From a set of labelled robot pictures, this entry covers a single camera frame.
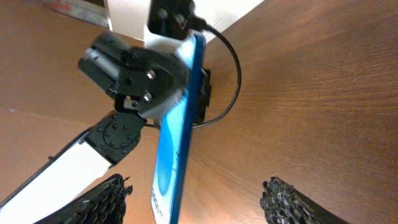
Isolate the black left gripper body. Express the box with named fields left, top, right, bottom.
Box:
left=78, top=31, right=190, bottom=119

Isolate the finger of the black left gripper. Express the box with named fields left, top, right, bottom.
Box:
left=194, top=68, right=211, bottom=124

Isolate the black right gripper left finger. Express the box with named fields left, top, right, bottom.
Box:
left=35, top=174, right=133, bottom=224

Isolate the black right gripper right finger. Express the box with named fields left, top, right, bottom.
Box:
left=259, top=177, right=348, bottom=224

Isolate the blue Galaxy smartphone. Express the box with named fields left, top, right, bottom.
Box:
left=150, top=34, right=206, bottom=224

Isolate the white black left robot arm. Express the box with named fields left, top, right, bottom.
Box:
left=1, top=32, right=205, bottom=223

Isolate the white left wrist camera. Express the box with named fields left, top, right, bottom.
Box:
left=104, top=0, right=265, bottom=54

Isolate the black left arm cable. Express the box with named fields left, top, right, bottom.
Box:
left=186, top=15, right=243, bottom=129

